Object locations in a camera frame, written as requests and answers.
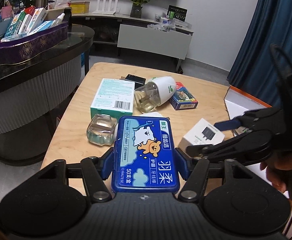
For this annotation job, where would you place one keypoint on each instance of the white spray bottle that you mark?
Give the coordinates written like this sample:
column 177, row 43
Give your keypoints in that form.
column 58, row 20

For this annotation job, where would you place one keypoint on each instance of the blue curtain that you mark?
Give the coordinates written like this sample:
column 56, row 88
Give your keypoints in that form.
column 253, row 70

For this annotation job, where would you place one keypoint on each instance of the blue floss pick box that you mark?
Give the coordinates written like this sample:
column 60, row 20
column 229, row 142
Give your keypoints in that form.
column 144, row 156

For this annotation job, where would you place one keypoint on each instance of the clear liquid refill bottle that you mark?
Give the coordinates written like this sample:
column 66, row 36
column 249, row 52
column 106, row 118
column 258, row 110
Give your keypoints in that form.
column 102, row 130

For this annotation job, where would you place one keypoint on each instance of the teal white box in tray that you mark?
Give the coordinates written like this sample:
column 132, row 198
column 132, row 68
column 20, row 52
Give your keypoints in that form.
column 15, row 24

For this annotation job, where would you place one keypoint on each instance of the white wifi router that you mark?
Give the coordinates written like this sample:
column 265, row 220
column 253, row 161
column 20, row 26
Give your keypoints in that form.
column 106, row 7

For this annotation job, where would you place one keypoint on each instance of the white power adapter cube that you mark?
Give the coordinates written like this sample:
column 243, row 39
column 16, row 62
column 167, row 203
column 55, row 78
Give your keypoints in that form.
column 154, row 116

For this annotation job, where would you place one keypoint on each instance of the green white medicine box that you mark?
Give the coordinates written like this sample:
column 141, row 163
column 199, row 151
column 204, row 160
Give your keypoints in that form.
column 114, row 98

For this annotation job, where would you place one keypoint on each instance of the orange white cardboard box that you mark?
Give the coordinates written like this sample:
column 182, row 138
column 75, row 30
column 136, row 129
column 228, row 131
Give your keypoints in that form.
column 237, row 102

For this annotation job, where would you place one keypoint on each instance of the white tv cabinet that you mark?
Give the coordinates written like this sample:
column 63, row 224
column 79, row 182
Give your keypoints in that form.
column 126, row 32

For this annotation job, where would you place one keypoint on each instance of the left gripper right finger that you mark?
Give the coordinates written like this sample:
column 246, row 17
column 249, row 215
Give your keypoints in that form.
column 194, row 171

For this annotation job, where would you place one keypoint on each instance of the small black flat box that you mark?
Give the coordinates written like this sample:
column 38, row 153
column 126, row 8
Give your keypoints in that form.
column 139, row 81

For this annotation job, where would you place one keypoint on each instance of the yellow box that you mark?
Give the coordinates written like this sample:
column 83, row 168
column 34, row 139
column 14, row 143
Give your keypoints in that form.
column 80, row 7

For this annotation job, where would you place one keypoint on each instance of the dark round side table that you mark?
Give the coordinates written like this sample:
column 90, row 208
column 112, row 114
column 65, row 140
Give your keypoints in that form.
column 30, row 92

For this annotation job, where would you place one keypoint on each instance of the white plastic bag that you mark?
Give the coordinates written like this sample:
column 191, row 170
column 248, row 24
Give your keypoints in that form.
column 55, row 4

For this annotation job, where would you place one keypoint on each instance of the right hand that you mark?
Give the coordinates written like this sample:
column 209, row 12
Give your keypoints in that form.
column 273, row 168

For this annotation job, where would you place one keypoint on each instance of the white charger box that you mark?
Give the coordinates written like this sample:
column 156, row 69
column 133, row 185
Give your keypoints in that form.
column 202, row 133

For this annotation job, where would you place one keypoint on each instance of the blue red card box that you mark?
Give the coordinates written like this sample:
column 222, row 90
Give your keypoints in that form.
column 182, row 98

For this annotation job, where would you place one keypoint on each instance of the purple oval tray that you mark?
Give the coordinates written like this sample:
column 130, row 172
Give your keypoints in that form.
column 26, row 48

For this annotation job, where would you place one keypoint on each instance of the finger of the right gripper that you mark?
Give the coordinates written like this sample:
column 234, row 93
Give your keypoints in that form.
column 221, row 150
column 248, row 120

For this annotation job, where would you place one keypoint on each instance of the black green sign card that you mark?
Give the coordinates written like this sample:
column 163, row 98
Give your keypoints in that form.
column 178, row 13

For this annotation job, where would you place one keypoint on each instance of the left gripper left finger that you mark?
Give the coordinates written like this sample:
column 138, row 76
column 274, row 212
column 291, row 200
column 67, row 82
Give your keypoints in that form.
column 95, row 171

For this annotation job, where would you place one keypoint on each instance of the steel thermos cup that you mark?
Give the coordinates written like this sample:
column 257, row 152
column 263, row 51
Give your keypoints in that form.
column 41, row 3

